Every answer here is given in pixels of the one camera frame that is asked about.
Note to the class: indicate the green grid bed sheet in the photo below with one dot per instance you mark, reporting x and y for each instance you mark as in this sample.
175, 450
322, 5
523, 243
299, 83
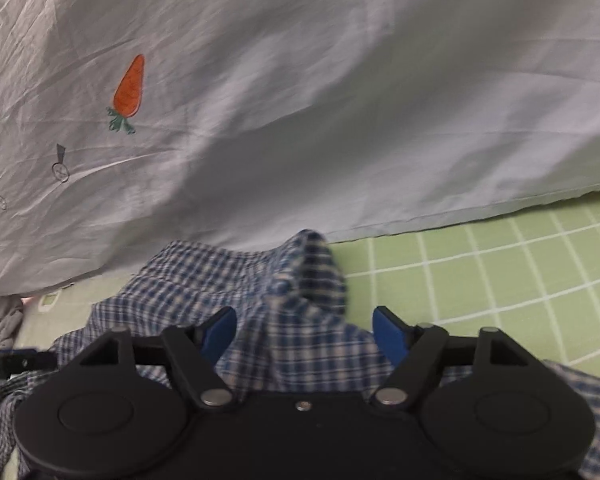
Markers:
505, 285

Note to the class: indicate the grey carrot print sheet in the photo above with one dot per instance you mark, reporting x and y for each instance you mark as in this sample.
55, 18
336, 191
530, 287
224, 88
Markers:
330, 110

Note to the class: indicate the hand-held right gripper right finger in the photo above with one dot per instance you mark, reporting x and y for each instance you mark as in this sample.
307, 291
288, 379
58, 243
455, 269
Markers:
387, 332

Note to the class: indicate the white plastic tag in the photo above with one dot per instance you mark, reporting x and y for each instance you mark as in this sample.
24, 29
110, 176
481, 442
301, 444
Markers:
47, 301

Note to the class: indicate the grey zip hoodie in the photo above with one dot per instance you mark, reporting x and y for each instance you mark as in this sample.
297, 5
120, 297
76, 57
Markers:
0, 317

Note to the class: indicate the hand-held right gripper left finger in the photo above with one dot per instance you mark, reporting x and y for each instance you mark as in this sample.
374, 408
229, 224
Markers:
220, 332

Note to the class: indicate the blue plaid shirt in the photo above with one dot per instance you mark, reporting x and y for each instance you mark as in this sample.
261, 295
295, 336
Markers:
290, 310

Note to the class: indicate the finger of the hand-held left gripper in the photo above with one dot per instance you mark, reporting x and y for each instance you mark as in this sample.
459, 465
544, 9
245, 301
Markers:
20, 360

